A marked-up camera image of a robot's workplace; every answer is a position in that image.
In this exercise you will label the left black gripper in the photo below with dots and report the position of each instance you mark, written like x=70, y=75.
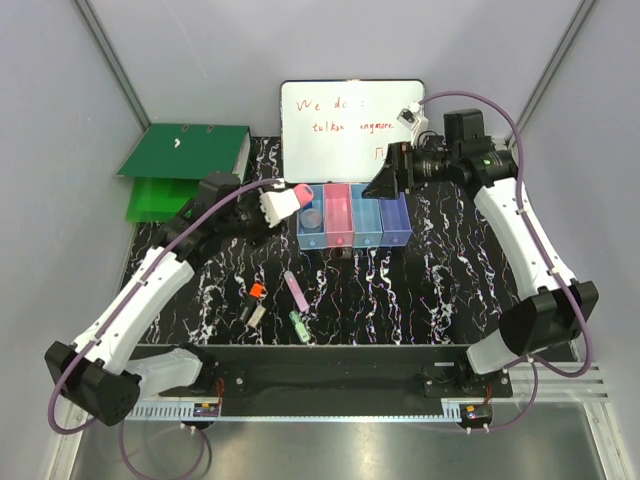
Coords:
x=253, y=199

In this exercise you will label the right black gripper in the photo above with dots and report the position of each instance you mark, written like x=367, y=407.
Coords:
x=385, y=184

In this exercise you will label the light blue bin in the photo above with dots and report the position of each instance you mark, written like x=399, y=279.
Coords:
x=366, y=219
x=314, y=240

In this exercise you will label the pink bin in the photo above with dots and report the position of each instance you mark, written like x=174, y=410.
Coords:
x=338, y=219

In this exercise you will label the pink transparent stapler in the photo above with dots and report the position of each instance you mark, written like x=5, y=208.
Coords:
x=304, y=194

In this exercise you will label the small clear glue bottle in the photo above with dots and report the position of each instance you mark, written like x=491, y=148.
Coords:
x=311, y=219

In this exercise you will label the orange black marker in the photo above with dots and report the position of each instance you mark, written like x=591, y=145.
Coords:
x=255, y=294

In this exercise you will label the white dry-erase board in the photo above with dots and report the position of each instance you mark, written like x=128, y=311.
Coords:
x=338, y=130

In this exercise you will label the pink eraser stick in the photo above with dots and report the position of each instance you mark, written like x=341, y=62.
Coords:
x=296, y=292

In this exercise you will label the purple bin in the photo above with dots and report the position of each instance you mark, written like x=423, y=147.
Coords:
x=396, y=223

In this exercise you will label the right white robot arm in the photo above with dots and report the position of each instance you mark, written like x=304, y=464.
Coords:
x=553, y=304

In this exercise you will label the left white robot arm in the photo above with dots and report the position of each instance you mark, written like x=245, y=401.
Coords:
x=95, y=372

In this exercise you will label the beige correction tape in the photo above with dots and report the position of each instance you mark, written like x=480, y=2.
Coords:
x=256, y=316

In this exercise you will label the light green folder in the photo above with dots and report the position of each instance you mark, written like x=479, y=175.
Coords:
x=159, y=200

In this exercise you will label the green white correction tape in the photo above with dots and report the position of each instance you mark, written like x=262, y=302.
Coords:
x=300, y=327

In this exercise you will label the black marble pattern mat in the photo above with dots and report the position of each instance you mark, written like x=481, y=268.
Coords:
x=449, y=284

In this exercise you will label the left circuit board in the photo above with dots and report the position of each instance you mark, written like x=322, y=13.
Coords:
x=206, y=409

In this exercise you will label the circuit board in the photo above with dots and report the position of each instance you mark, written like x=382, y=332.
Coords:
x=206, y=409
x=477, y=411

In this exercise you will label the right circuit board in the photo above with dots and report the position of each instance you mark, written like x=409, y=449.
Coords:
x=477, y=411

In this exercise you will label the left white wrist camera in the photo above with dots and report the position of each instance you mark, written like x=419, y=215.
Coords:
x=278, y=206

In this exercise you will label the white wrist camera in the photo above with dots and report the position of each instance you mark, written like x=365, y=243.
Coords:
x=412, y=117
x=278, y=206

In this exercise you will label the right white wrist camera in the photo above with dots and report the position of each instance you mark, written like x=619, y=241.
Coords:
x=412, y=117

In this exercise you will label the green ring binder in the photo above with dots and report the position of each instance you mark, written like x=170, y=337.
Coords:
x=189, y=151

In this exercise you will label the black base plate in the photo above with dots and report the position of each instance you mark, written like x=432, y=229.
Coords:
x=347, y=381

